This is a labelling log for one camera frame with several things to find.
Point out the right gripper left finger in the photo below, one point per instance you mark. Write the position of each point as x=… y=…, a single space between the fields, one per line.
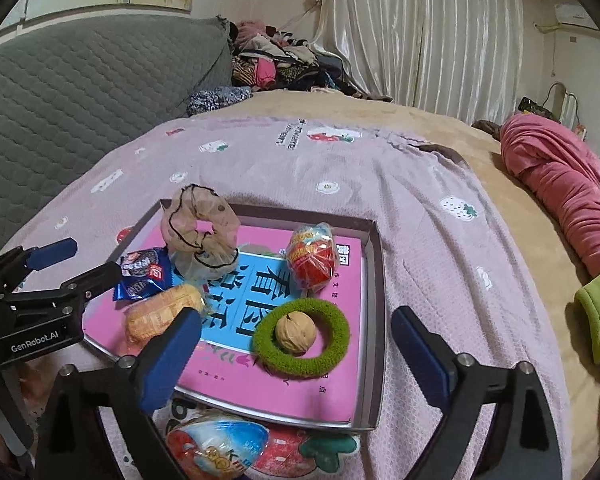
x=72 y=440

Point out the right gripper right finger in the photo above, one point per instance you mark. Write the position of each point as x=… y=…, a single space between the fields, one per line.
x=521 y=442

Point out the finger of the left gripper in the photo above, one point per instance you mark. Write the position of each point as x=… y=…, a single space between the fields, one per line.
x=40 y=258
x=94 y=282

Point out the blue Oreo cookie packet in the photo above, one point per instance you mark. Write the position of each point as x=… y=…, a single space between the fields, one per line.
x=144 y=274

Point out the yellow biscuit roll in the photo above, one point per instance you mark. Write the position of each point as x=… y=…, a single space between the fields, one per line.
x=150 y=317

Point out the beige sheer hair scrunchie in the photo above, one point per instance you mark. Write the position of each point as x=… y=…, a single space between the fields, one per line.
x=200 y=230

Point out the blue Kinder egg toy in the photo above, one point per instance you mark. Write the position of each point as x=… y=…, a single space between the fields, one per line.
x=217 y=446

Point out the brown walnut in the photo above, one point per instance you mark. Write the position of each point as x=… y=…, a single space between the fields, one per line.
x=295 y=333

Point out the red egg toy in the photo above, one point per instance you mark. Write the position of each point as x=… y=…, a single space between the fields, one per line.
x=311 y=256

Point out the grey quilted headboard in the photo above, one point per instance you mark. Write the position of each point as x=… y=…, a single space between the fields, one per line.
x=72 y=92

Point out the beige bed sheet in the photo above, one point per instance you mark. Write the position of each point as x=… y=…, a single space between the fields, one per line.
x=530 y=239

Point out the pink Chinese workbook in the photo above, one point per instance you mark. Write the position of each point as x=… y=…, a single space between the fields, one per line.
x=260 y=359

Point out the grey shallow box tray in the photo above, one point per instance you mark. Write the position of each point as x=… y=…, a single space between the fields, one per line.
x=372 y=352

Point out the dark floral cushion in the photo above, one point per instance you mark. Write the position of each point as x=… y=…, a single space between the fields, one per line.
x=204 y=101

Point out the pink strawberry print blanket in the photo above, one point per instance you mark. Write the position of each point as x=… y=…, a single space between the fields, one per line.
x=120 y=188

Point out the pile of clothes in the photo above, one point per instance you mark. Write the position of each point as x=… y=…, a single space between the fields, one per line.
x=266 y=58

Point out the pink rolled quilt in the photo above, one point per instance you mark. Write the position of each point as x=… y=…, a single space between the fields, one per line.
x=562 y=173

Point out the white striped curtain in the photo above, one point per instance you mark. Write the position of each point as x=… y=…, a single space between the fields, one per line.
x=459 y=58

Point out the white air conditioner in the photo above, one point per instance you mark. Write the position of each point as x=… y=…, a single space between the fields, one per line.
x=573 y=15

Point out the white radiator with cable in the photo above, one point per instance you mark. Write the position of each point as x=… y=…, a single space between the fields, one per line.
x=564 y=106

